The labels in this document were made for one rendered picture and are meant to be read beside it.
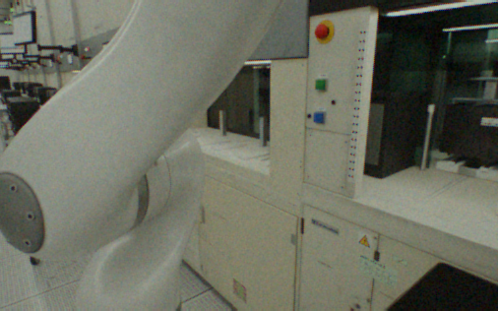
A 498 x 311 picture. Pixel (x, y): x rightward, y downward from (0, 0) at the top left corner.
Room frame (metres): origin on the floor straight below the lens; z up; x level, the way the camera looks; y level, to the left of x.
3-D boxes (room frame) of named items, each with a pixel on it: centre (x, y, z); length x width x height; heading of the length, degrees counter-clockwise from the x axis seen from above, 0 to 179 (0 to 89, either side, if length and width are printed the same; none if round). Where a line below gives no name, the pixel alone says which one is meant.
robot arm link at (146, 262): (0.36, 0.14, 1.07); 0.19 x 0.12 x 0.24; 156
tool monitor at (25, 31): (3.10, 1.91, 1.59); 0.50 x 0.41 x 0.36; 129
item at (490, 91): (1.15, -0.87, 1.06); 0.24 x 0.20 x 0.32; 39
